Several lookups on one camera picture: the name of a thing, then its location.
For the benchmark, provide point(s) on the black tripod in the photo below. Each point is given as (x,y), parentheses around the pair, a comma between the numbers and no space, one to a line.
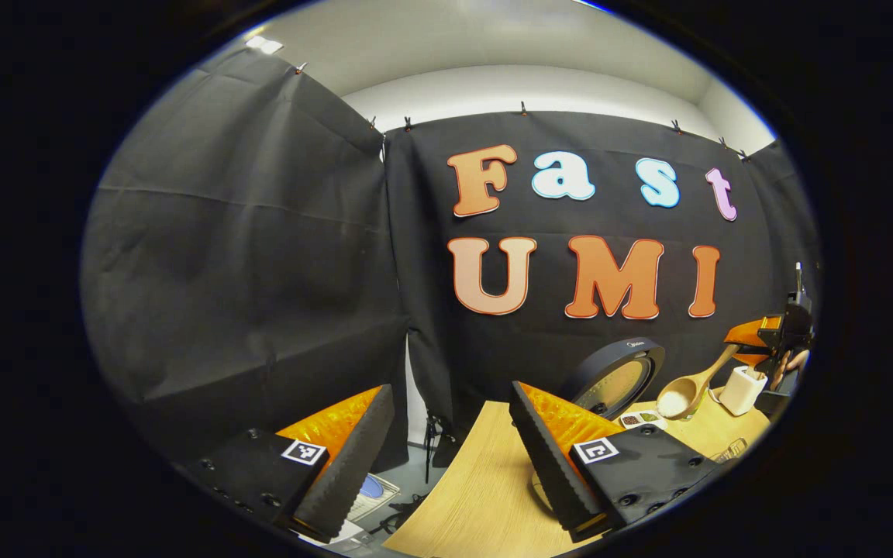
(432,438)

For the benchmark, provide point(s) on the wooden spoon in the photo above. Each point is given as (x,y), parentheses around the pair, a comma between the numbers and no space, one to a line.
(687,391)

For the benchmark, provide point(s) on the blue item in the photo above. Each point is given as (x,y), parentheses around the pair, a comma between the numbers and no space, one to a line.
(371,487)

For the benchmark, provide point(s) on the black rice cooker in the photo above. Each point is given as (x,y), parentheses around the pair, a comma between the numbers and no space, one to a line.
(613,380)

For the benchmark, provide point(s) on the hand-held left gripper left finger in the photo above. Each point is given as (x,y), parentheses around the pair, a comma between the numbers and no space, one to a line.
(349,465)

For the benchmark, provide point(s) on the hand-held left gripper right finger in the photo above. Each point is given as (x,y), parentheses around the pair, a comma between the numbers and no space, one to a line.
(551,457)

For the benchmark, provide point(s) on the black backdrop cloth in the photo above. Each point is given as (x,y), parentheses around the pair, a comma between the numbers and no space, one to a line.
(245,271)

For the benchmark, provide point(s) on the white divided dish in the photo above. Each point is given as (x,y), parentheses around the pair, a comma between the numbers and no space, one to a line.
(643,419)

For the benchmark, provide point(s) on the white toaster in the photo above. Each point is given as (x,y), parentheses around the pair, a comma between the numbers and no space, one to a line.
(741,391)

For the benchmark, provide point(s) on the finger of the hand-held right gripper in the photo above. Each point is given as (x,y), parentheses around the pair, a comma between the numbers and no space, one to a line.
(745,341)

